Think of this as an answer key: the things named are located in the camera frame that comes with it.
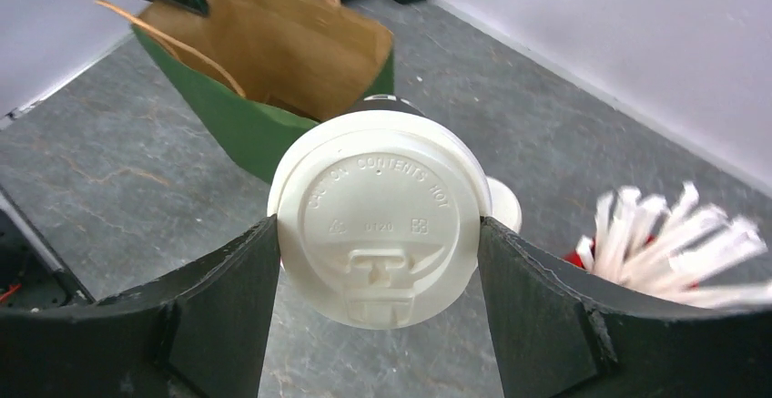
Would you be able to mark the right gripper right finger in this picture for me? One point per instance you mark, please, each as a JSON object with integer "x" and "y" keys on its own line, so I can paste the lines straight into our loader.
{"x": 559, "y": 331}

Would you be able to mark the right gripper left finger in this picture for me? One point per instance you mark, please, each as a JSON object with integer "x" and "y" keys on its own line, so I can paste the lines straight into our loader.
{"x": 198, "y": 331}

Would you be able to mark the green paper bag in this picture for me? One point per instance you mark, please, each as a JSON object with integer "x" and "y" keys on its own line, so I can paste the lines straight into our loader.
{"x": 260, "y": 73}

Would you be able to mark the red cup holder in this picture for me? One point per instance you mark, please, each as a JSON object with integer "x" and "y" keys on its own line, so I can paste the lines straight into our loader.
{"x": 583, "y": 255}

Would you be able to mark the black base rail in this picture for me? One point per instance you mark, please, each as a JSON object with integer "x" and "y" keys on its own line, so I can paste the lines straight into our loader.
{"x": 33, "y": 275}

